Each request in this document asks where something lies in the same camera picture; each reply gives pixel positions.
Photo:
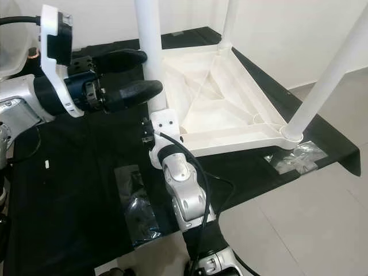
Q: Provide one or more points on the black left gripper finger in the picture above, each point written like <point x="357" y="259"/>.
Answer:
<point x="121" y="60"/>
<point x="135" y="95"/>

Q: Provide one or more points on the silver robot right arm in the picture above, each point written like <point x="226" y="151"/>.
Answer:
<point x="184" y="190"/>

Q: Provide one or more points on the small copper round knob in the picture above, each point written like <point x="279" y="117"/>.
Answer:
<point x="33" y="53"/>

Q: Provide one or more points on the small white paper scrap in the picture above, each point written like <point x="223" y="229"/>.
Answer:
<point x="46" y="164"/>

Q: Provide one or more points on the black table cloth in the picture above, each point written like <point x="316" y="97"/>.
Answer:
<point x="69" y="201"/>

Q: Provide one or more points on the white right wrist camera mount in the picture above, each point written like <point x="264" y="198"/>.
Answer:
<point x="164" y="123"/>

